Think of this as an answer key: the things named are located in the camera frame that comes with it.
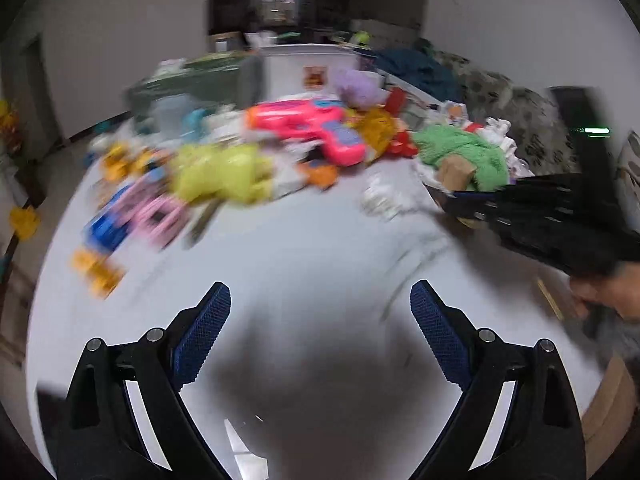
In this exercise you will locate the pink handheld game console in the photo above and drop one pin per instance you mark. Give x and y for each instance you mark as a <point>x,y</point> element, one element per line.
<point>161,220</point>

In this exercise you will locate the orange toy car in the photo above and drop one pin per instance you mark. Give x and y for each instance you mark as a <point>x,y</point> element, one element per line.
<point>319,173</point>

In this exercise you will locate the yellow toy truck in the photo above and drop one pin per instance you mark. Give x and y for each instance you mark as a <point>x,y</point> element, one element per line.
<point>98,271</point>

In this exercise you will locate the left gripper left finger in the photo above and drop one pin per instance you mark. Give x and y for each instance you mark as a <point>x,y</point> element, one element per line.
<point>99,437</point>

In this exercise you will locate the white storage box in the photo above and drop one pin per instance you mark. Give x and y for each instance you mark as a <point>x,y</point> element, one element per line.
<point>296,68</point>

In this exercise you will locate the green cloth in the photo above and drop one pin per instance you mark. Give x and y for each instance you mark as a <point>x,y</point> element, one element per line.
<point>487,162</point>

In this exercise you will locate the purple plush toy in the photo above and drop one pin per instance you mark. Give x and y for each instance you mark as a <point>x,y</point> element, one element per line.
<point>360,88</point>

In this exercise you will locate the crumpled white tissue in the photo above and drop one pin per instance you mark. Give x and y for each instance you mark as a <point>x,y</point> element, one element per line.
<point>380,199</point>

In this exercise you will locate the floral sofa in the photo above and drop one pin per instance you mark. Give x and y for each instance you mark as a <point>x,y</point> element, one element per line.
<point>540,137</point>

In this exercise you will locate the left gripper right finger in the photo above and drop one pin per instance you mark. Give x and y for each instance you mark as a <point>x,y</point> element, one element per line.
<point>516,418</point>

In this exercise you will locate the yellow potty stool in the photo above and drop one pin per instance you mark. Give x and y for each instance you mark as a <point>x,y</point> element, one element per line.
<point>24,222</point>

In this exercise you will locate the pink toy water gun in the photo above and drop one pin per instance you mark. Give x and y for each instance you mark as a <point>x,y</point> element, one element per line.
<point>310,120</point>

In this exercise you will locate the green storage box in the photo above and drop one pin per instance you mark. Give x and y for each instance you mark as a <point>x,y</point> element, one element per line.
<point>233,78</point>

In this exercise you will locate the blue box toy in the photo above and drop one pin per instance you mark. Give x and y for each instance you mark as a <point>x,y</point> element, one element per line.
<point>105,233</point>

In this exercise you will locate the yellow Peppa pig toy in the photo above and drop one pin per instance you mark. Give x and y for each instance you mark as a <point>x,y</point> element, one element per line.
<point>240,173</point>

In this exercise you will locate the person right hand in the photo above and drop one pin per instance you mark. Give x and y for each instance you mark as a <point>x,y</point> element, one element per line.
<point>619,291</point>

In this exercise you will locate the yellow snack bag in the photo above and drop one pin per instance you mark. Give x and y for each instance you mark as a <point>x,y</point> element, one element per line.
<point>377,128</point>

